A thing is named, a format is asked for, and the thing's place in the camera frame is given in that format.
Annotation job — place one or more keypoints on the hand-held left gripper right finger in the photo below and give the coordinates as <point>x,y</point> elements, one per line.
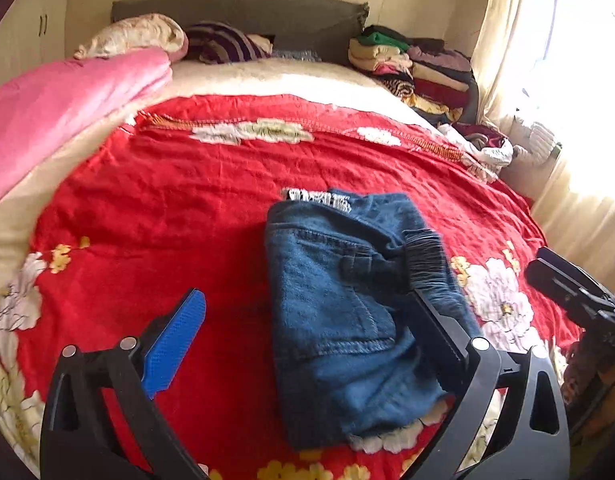
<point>432,305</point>

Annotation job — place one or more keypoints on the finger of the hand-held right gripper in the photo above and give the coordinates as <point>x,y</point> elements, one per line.
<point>562,282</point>

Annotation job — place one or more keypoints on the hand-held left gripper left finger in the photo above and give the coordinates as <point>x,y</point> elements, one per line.
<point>180,330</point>

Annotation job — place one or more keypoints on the blue jeans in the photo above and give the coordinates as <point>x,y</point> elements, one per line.
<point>327,300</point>

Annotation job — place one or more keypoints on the patterned maroon cloth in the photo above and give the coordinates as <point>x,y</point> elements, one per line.
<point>580,372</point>

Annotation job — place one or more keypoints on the red floral blanket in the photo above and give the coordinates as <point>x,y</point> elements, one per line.
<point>162,200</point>

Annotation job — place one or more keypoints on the white knit sweater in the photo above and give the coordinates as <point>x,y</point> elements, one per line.
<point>537,140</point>

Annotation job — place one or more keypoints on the white cloth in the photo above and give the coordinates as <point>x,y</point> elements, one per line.
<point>487,152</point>

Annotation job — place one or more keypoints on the dark red cloth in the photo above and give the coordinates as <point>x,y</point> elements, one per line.
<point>480,135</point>

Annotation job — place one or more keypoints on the bright window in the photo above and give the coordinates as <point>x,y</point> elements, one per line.
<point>587,60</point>

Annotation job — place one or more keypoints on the stack of folded clothes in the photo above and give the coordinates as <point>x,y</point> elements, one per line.
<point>427,75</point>

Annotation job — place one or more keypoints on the cream curtain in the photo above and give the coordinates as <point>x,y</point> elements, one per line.
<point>512,35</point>

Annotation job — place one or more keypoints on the pink quilt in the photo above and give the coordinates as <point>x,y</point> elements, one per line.
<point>62,105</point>

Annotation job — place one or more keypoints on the cream bed sheet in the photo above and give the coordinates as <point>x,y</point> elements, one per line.
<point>287,80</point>

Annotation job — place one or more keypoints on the blue patterned cloth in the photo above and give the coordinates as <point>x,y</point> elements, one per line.
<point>295,55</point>

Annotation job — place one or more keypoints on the cream pink pillow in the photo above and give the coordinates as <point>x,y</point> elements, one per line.
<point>132,32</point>

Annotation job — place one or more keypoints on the grey bed headboard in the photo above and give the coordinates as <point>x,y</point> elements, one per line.
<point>267,12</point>

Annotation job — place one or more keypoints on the white wardrobe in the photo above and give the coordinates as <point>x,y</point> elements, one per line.
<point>32,25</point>

